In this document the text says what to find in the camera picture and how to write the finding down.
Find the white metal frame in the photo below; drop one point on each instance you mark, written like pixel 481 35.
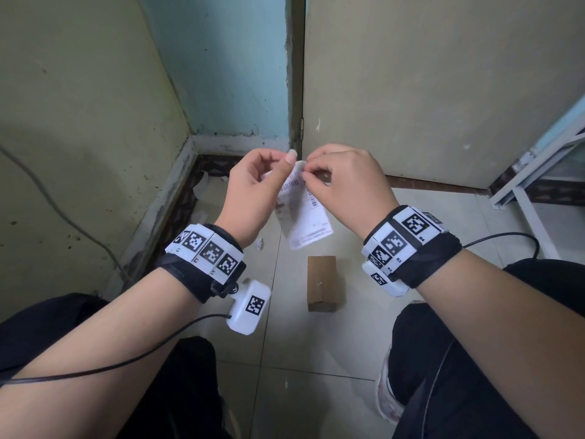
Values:
pixel 534 178

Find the person's right thumb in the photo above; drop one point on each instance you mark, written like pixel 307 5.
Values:
pixel 317 183

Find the person's right forearm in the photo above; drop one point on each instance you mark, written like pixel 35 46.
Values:
pixel 507 342

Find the person's left thumb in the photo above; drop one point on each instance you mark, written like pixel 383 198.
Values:
pixel 289 162

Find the right wristband with square markers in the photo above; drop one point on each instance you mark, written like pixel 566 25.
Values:
pixel 406 244

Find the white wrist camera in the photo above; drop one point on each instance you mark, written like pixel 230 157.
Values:
pixel 249 308
pixel 381 279

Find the metal door hinge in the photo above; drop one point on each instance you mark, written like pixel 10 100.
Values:
pixel 301 130

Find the small white paper scrap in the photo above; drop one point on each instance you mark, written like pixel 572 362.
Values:
pixel 260 243

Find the white printed paper label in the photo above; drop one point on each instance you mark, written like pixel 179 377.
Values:
pixel 306 221

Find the large white paper scrap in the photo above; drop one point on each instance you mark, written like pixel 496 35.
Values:
pixel 200 187

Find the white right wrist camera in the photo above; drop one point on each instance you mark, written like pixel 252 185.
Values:
pixel 381 279

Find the person's left forearm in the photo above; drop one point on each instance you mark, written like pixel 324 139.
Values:
pixel 114 347

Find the beige door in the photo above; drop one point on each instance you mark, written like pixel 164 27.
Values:
pixel 434 86

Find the left wristband with square markers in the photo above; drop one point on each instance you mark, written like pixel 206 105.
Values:
pixel 208 253

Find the person's left hand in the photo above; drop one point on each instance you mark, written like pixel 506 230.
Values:
pixel 249 196

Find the small brown cardboard box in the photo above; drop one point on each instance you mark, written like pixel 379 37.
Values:
pixel 322 283

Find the person's right hand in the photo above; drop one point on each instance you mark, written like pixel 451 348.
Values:
pixel 354 191

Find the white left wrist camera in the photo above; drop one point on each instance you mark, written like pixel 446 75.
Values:
pixel 249 308

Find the person's left leg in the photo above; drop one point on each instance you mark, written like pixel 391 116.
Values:
pixel 183 397

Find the person's right leg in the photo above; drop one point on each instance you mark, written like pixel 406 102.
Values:
pixel 438 388

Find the wristband with square markers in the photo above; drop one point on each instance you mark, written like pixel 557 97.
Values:
pixel 208 253
pixel 406 244

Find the person's leg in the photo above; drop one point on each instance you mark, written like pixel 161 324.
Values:
pixel 438 388
pixel 183 397

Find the person's pink white shoe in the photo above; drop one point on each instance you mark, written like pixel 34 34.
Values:
pixel 387 397

